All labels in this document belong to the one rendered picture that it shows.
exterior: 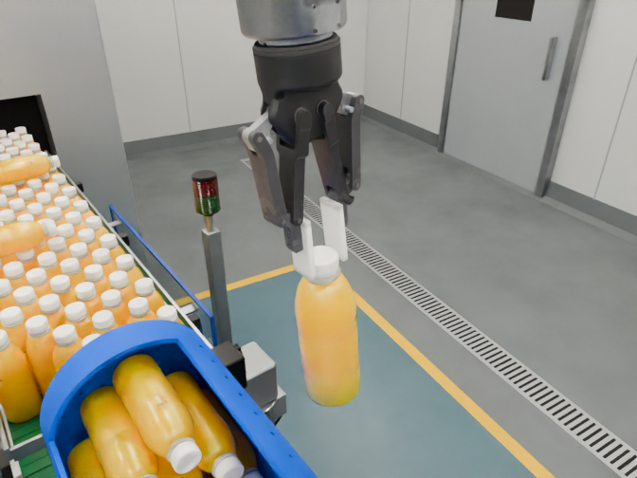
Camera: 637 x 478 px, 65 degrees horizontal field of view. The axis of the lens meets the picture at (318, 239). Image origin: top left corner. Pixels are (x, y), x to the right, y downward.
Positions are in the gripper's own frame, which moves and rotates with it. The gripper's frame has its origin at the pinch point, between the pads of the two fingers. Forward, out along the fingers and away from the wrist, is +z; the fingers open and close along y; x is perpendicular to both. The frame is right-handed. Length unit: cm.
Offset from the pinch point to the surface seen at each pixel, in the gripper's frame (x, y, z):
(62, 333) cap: 55, -22, 34
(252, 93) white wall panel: 412, 249, 114
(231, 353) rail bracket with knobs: 40, 4, 47
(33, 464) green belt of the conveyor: 49, -37, 53
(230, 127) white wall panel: 418, 220, 143
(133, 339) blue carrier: 28.5, -15.5, 22.3
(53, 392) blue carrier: 31.2, -27.9, 26.1
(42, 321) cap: 61, -24, 33
